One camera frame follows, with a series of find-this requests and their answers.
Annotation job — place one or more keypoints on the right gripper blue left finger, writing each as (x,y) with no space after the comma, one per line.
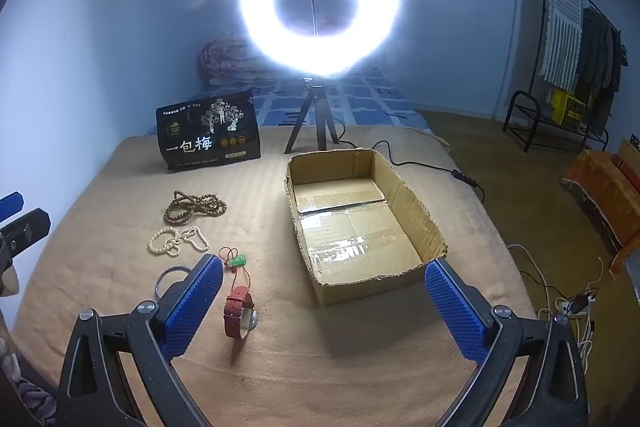
(94,389)

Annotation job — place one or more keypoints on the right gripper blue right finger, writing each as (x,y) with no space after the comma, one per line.
(552,390)

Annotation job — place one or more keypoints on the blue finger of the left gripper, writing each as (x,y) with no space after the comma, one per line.
(10,205)
(22,233)

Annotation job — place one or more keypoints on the red strap wristwatch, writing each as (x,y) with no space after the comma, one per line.
(240,315)

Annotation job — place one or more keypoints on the green jade red-cord pendant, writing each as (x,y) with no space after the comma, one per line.
(235,263)

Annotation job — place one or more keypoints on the cardboard box tray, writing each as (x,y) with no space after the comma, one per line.
(360,229)

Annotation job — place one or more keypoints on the black snack bag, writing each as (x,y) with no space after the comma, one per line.
(213,131)

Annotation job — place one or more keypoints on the yellow black box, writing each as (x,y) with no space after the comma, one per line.
(567,111)

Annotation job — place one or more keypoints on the black tripod stand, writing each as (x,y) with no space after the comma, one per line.
(316,104)

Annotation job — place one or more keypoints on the blue patterned bedsheet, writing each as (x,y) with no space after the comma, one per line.
(364,97)

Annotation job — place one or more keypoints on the folded floral quilt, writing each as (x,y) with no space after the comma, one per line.
(225,59)

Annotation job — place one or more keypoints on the black clothes rack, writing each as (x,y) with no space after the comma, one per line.
(528,117)

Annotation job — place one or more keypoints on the dark hanging clothes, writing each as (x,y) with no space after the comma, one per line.
(599,71)

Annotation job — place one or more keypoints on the striped white hanging cloth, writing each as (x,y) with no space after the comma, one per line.
(562,39)

